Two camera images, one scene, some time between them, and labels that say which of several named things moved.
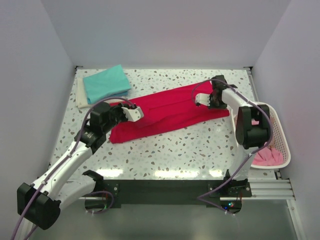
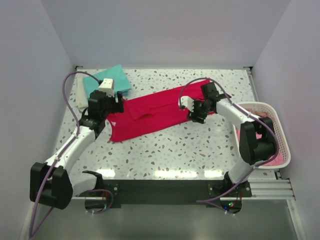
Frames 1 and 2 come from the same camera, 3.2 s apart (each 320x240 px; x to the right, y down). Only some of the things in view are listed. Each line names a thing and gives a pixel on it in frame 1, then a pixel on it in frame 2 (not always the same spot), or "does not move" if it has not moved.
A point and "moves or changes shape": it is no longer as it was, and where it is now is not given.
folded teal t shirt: x=110 y=82 does not move
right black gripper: x=211 y=106 → x=193 y=115
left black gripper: x=118 y=108 → x=118 y=107
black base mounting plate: x=172 y=193 does not move
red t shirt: x=163 y=114 moves or changes shape
